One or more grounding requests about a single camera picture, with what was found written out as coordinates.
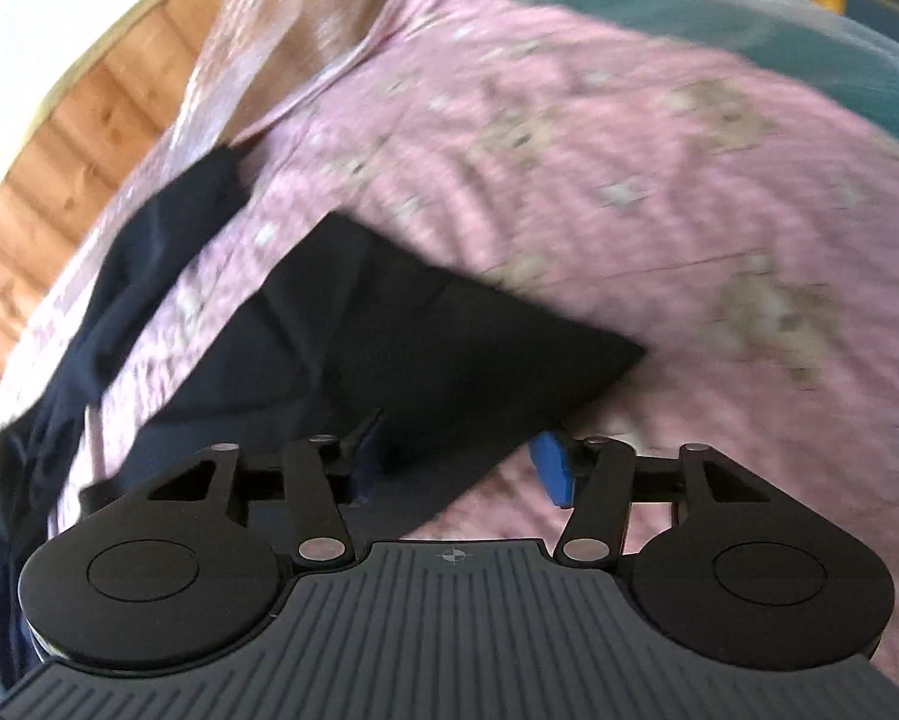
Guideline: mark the clear bubble wrap sheet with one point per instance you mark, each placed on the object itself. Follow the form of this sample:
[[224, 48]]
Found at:
[[269, 22]]

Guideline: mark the black t-shirt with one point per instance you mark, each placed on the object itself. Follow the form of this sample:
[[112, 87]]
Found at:
[[434, 360]]

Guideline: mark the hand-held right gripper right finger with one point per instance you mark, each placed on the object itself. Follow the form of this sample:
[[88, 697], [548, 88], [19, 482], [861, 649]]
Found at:
[[553, 469]]

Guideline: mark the black shorts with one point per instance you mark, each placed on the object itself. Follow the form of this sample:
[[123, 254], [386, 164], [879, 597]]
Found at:
[[149, 270]]

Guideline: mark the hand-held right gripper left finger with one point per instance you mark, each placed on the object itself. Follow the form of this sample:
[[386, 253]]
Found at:
[[365, 457]]

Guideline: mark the pink printed blanket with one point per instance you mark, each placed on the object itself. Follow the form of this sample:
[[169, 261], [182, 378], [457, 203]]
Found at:
[[607, 187]]

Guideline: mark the wooden headboard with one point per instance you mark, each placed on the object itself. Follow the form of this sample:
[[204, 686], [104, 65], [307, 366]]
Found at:
[[67, 165]]

